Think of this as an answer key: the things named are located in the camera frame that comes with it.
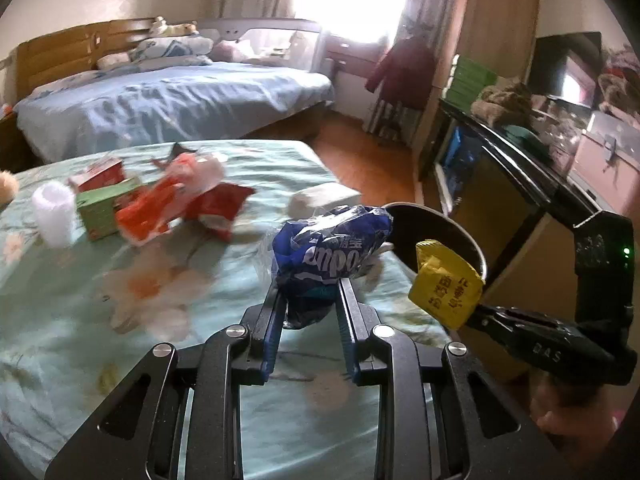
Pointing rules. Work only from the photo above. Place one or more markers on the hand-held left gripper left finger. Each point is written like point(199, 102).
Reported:
point(274, 332)

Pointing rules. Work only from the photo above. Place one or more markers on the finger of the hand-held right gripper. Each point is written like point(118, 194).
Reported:
point(492, 324)

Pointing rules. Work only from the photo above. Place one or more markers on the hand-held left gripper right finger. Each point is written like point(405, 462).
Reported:
point(346, 332)

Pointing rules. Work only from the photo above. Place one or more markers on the yellow snack packet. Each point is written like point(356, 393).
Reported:
point(445, 285)

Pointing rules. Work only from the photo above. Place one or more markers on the blue plastic bag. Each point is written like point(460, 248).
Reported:
point(325, 250)

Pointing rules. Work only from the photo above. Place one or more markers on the white bin with black liner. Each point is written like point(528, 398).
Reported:
point(435, 227)

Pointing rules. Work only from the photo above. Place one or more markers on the red snack wrapper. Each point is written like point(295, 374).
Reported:
point(220, 207)

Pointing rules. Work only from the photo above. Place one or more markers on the orange snack packet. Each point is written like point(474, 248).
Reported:
point(147, 212)

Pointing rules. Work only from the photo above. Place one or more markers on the white foam fruit net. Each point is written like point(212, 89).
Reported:
point(52, 215)

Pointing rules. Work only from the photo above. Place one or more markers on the person's right hand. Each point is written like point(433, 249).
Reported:
point(565, 410)

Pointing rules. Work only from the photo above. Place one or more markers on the pink storage box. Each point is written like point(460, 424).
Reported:
point(607, 160)

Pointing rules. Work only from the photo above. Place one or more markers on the black glass media cabinet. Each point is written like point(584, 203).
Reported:
point(500, 195)

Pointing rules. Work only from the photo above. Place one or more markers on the white tissue pack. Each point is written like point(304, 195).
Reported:
point(322, 200)

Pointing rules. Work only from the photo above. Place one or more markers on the dark green cloth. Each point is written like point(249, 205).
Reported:
point(525, 137)

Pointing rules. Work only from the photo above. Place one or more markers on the white and red plastic wrapper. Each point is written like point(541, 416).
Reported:
point(195, 172)

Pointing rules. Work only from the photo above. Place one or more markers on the brown teddy bear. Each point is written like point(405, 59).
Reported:
point(620, 80)

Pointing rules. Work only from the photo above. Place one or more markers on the brown fuzzy plush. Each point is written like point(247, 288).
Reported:
point(502, 102)

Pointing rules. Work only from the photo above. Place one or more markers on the green carton box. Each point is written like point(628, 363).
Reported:
point(100, 212)

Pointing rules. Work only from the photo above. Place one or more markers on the green floral bed cover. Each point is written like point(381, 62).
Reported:
point(60, 320)

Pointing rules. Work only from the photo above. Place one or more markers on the black television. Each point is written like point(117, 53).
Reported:
point(565, 67)

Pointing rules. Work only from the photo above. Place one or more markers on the coat rack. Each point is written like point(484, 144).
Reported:
point(390, 120)

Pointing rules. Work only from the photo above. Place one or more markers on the red carton box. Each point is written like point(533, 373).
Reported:
point(97, 175)

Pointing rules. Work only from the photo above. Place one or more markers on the stack of green boxes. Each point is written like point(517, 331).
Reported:
point(472, 80)

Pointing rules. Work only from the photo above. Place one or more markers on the bed with blue sheet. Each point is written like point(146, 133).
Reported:
point(165, 105)

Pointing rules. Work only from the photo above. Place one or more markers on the dark red coat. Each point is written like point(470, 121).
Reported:
point(402, 70)

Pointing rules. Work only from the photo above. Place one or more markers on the desk with drawers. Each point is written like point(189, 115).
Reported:
point(352, 55)

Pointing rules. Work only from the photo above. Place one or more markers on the pink plush toy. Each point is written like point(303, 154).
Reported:
point(232, 51)

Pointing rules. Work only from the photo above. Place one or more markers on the wooden wardrobe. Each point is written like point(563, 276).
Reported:
point(490, 15)

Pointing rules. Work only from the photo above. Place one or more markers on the tan fuzzy object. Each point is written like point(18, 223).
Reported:
point(7, 187)

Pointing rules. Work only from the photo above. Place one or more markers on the blue and white patterned pillow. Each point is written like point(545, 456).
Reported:
point(170, 47)

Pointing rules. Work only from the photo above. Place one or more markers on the pale flat pillow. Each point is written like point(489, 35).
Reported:
point(125, 61)

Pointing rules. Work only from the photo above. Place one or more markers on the small plush toys on headboard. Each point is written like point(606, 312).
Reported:
point(172, 26)

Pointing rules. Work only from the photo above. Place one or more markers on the wooden headboard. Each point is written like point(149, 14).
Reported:
point(60, 52)

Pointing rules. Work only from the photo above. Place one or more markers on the grey bed guard rail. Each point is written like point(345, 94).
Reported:
point(280, 42)

